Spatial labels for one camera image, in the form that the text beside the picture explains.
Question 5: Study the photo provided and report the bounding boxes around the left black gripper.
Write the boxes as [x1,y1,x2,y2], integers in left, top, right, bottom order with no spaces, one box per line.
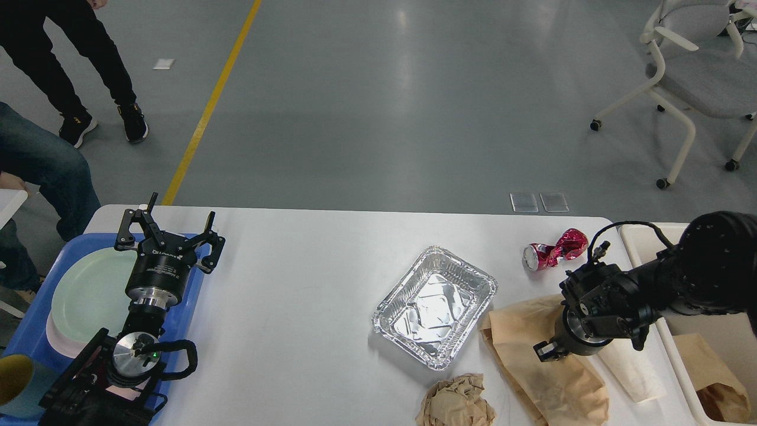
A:
[114,192,226,308]

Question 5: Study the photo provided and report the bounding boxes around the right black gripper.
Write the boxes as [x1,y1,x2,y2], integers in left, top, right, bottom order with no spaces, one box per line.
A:
[533,308,613,362]

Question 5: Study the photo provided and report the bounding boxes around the brown paper bag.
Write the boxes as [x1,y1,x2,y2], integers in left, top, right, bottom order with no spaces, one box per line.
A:
[673,334,752,424]
[480,295,609,425]

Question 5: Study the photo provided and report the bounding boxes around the green plate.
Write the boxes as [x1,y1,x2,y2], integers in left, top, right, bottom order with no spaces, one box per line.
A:
[51,248,136,344]

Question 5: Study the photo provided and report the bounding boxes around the brown paper ball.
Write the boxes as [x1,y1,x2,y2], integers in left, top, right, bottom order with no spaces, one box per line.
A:
[415,374,497,425]

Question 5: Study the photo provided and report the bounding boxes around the aluminium foil tray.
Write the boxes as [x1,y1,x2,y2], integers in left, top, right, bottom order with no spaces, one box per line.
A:
[371,246,499,370]

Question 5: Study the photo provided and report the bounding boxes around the dark green mug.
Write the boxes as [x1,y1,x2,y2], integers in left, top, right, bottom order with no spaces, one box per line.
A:
[1,354,60,419]

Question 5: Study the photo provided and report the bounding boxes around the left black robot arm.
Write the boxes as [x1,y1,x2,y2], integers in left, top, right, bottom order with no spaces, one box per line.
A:
[40,193,225,425]

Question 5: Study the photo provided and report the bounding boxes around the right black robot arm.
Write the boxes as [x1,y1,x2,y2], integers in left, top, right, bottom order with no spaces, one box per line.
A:
[533,211,756,362]

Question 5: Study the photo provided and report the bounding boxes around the white paper cup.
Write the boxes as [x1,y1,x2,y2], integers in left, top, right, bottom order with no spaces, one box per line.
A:
[597,339,666,404]

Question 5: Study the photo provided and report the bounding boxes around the red foil wrapper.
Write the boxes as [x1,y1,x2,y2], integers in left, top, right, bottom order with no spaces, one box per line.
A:
[522,228,589,272]

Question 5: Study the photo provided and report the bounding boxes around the pink plate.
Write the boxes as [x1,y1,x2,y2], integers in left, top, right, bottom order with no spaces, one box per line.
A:
[46,313,93,359]

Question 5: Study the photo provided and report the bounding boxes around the right floor outlet plate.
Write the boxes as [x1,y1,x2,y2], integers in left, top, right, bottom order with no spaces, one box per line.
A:
[539,192,570,213]

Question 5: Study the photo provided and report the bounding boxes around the floor outlet plate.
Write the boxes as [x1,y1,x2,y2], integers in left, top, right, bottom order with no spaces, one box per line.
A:
[509,192,540,214]
[539,192,570,213]

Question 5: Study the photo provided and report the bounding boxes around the left floor outlet plate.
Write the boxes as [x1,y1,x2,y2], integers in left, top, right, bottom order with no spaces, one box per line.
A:
[509,192,540,214]

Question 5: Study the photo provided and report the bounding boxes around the brown paper bag in bin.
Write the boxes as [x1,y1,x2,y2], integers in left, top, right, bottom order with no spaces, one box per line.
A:
[673,334,752,424]

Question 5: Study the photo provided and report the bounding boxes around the beige plastic bin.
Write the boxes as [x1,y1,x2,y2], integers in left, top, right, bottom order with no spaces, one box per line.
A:
[619,225,756,425]

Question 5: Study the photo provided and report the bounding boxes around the white paper scrap on floor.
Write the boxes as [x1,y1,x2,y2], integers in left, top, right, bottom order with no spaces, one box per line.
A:
[153,57,175,70]

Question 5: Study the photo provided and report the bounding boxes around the standing person in black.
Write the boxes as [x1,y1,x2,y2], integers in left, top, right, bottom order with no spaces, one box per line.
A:
[0,0,150,149]

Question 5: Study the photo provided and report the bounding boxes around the white grey office chair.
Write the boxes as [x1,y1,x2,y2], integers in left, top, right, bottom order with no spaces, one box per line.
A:
[590,1,756,189]

